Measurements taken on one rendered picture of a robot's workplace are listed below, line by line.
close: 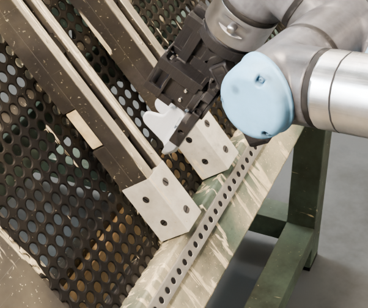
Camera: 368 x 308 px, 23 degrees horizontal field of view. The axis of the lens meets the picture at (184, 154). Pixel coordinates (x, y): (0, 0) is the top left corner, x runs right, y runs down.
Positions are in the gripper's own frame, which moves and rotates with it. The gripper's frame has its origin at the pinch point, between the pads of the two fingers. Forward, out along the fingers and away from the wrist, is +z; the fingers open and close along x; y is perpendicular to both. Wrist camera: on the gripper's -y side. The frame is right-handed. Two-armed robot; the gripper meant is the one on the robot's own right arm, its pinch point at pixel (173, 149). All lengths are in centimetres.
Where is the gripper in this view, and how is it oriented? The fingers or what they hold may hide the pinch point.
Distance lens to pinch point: 114.4
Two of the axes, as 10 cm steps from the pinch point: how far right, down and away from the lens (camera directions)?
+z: -4.3, 6.0, 6.7
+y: -8.1, -5.8, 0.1
